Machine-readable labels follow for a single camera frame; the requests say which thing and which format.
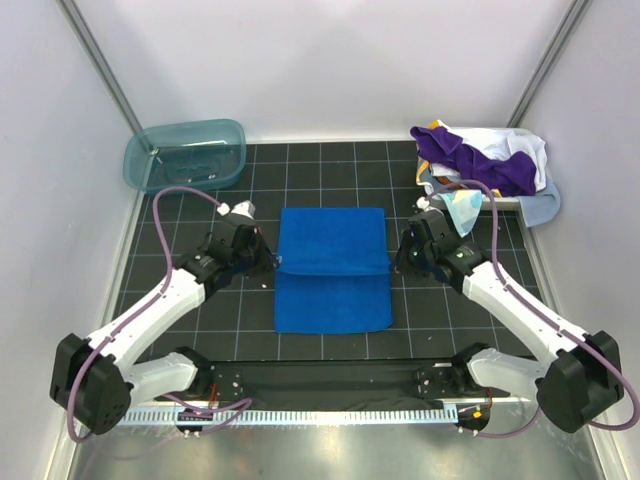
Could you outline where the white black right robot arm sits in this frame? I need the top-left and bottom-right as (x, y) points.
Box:
(393, 209), (624, 433)

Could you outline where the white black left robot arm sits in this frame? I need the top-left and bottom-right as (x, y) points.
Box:
(50, 214), (278, 435)

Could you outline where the black grid cutting mat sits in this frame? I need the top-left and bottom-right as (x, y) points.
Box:
(92, 140), (571, 364)

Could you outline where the white laundry basket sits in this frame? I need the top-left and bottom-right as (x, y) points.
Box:
(417, 127), (554, 214)

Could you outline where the teal transparent plastic bin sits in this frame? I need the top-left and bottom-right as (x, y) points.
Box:
(123, 119), (247, 195)

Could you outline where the purple towel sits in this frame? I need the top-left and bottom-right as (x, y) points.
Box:
(410, 126), (537, 197)

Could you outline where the light blue towel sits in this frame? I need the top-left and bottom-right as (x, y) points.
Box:
(517, 179), (562, 228)

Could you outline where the white towel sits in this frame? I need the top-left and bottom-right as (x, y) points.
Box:
(443, 126), (547, 193)

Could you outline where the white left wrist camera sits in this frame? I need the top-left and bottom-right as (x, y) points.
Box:
(217, 200), (255, 227)

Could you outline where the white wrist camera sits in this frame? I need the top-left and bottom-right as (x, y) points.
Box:
(217, 200), (255, 227)
(415, 197), (431, 211)

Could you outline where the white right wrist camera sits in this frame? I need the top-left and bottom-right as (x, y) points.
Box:
(415, 197), (431, 211)

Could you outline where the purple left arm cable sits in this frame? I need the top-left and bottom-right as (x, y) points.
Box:
(67, 186), (254, 444)

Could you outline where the aluminium frame rail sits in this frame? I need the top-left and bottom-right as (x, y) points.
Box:
(58, 362), (609, 407)

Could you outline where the slotted cable duct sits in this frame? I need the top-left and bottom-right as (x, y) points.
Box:
(117, 403), (458, 428)

